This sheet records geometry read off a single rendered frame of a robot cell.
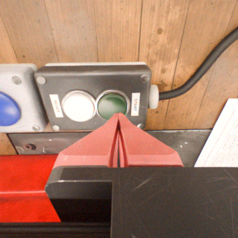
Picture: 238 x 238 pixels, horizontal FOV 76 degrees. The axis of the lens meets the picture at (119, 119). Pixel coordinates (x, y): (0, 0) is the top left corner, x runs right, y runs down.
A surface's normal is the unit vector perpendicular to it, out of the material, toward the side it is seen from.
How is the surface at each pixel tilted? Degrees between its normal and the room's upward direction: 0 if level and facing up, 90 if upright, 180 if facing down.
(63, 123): 0
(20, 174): 90
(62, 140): 0
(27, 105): 0
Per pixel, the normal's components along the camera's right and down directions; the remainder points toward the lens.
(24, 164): 0.00, -0.82
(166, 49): 0.03, 0.58
